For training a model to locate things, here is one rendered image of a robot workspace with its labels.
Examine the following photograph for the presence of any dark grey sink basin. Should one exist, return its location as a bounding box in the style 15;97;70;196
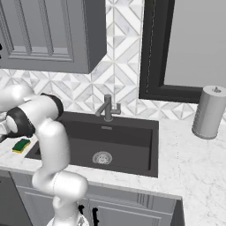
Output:
24;110;160;178

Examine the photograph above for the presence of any round metal sink drain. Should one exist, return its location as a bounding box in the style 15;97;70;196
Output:
92;151;114;165

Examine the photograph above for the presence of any green and yellow sponge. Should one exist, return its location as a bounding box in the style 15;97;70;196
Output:
11;139;32;154

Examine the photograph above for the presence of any grey metal tap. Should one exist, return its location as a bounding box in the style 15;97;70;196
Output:
94;94;122;123

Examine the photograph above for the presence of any grey base cupboard run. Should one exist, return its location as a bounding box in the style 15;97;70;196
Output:
8;170;185;226

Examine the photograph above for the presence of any grey paper towel roll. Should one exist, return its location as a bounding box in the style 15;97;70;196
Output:
191;85;226;140

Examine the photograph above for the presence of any grey base cupboard door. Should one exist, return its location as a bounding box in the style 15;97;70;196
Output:
17;185;90;226
87;198;175;226

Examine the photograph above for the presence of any dark grey dishwasher front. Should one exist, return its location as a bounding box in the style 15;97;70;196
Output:
0;176;34;226

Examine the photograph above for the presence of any black window frame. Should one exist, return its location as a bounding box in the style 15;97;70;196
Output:
138;0;226;104

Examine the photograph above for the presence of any grey wall cupboard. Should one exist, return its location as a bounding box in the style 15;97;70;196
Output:
0;0;108;75

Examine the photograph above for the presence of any grey wall cupboard door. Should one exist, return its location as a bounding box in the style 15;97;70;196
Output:
0;0;90;75

